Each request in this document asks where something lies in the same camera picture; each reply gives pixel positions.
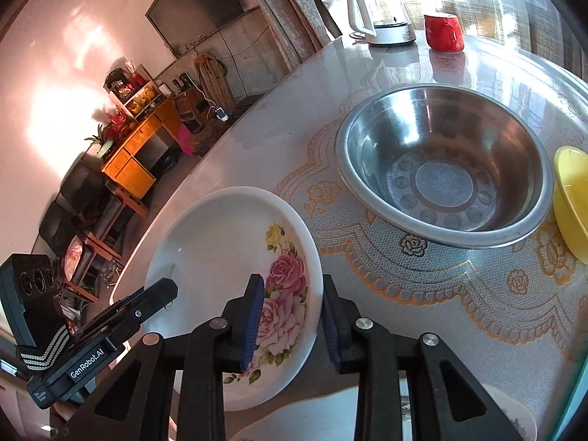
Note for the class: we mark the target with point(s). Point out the red flower bouquet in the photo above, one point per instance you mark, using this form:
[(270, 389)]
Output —
[(117, 118)]

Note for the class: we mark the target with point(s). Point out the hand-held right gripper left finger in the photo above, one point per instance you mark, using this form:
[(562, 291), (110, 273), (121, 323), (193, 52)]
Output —
[(253, 321)]

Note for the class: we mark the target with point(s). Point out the white power strip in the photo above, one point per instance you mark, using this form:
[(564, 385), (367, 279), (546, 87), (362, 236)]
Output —
[(221, 115)]

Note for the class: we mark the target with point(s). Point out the lace patterned tablecloth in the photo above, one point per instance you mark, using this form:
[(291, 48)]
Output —
[(413, 285)]

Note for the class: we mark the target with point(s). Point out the wooden display shelf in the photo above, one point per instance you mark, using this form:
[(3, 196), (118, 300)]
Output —
[(138, 101)]

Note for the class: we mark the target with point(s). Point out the white glass electric kettle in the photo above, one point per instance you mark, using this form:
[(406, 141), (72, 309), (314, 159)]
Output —
[(390, 32)]

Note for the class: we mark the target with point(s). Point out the white dragon-print plate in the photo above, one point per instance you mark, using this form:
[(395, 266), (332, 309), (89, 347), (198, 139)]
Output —
[(321, 418)]

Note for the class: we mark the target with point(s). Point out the stainless steel bowl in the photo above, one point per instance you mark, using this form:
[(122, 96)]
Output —
[(441, 183)]

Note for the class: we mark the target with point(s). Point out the red mug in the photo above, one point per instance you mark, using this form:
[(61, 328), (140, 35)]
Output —
[(441, 32)]

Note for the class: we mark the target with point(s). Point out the white rose-print plate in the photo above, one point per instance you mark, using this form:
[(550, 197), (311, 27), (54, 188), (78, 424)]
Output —
[(216, 248)]

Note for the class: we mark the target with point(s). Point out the orange wooden cabinet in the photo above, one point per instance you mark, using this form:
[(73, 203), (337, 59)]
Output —
[(133, 156)]

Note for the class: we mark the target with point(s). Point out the pink plastic stool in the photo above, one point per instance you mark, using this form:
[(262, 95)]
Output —
[(186, 142)]

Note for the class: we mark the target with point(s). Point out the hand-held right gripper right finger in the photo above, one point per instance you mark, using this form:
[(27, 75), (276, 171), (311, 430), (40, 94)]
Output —
[(330, 335)]

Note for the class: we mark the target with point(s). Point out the black sofa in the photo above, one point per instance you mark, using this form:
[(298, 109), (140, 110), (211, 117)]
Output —
[(78, 183)]

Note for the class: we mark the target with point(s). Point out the green potted plant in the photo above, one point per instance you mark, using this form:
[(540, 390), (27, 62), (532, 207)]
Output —
[(103, 144)]

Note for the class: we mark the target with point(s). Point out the yellow plastic bowl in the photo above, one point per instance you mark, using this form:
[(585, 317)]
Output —
[(574, 202)]

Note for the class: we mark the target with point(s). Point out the grey patterned curtain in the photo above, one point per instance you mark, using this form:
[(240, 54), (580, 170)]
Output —
[(298, 9)]

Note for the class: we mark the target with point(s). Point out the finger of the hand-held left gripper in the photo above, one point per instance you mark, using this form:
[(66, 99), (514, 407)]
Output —
[(151, 298)]

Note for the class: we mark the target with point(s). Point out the wall-mounted black television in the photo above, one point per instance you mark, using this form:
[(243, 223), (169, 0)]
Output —
[(197, 9)]

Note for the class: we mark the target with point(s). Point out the wooden folding chair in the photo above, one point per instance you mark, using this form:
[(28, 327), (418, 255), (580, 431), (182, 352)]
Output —
[(213, 82)]

